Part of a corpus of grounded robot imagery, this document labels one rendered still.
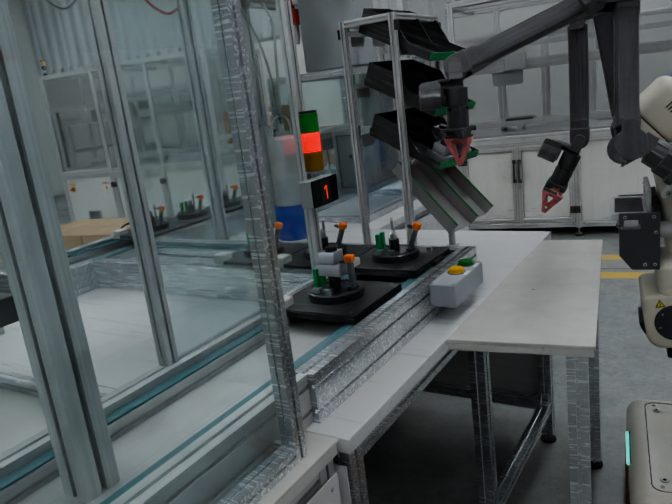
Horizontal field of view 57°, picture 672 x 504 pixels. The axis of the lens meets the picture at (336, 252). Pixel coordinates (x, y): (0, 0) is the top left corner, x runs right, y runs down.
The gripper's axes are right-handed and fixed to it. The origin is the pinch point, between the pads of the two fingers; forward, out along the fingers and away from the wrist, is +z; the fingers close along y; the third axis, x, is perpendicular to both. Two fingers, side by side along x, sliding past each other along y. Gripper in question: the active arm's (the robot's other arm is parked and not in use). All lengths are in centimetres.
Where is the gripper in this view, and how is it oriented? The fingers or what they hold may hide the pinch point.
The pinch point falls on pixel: (459, 161)
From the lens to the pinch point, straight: 174.3
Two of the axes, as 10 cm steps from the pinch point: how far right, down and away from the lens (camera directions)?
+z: 1.0, 9.7, 2.4
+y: -5.3, 2.6, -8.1
